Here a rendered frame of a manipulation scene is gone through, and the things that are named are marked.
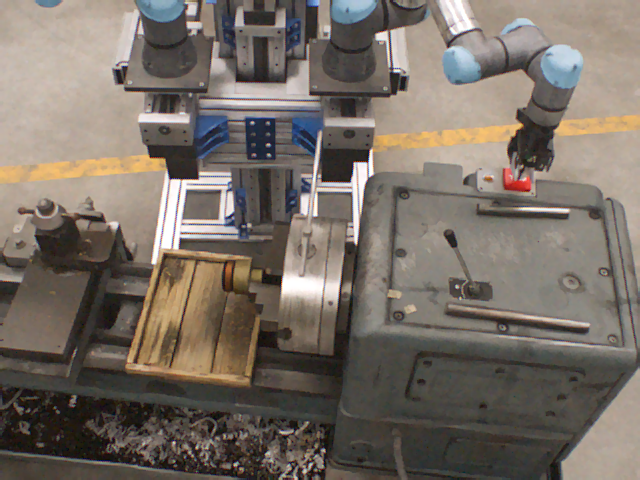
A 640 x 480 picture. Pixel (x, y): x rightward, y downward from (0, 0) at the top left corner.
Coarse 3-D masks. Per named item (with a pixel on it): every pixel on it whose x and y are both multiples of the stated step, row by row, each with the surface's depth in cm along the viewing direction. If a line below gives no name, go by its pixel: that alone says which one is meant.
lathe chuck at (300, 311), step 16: (304, 224) 168; (320, 224) 168; (288, 240) 163; (320, 240) 164; (288, 256) 161; (320, 256) 161; (288, 272) 160; (320, 272) 160; (288, 288) 160; (304, 288) 160; (320, 288) 160; (288, 304) 160; (304, 304) 160; (320, 304) 160; (288, 320) 162; (304, 320) 161; (304, 336) 164
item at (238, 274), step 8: (224, 264) 174; (232, 264) 174; (240, 264) 173; (248, 264) 173; (224, 272) 173; (232, 272) 173; (240, 272) 172; (248, 272) 172; (256, 272) 173; (264, 272) 178; (224, 280) 173; (232, 280) 173; (240, 280) 172; (248, 280) 172; (256, 280) 173; (264, 280) 178; (224, 288) 174; (232, 288) 174; (240, 288) 173; (248, 288) 172
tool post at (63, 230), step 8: (64, 224) 180; (72, 224) 183; (40, 232) 179; (48, 232) 179; (56, 232) 179; (64, 232) 179; (72, 232) 184; (40, 240) 180; (48, 240) 180; (56, 240) 179; (64, 240) 181; (72, 240) 184; (40, 248) 183; (48, 248) 183; (56, 248) 182; (64, 248) 183; (72, 248) 184
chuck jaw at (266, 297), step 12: (252, 288) 171; (264, 288) 171; (276, 288) 172; (252, 300) 172; (264, 300) 169; (276, 300) 169; (264, 312) 166; (276, 312) 166; (264, 324) 166; (276, 324) 165; (288, 336) 166
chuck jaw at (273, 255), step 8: (280, 224) 171; (288, 224) 172; (280, 232) 171; (288, 232) 171; (272, 240) 172; (280, 240) 172; (264, 248) 172; (272, 248) 172; (280, 248) 172; (256, 256) 173; (264, 256) 173; (272, 256) 173; (280, 256) 172; (256, 264) 173; (264, 264) 173; (272, 264) 173; (280, 264) 173
